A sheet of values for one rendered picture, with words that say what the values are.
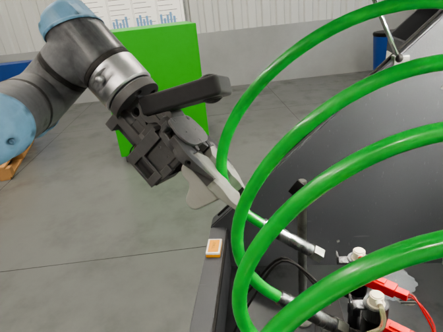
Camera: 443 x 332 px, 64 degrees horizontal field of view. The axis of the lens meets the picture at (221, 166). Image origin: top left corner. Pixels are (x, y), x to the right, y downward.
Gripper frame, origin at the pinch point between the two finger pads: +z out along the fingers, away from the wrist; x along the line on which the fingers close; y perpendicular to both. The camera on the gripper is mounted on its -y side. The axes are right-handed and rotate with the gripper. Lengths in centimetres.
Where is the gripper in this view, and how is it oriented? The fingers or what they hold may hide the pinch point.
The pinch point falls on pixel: (241, 195)
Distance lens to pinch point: 46.5
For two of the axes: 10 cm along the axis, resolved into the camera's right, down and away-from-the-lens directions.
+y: -6.6, 6.4, 3.9
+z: 6.7, 7.4, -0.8
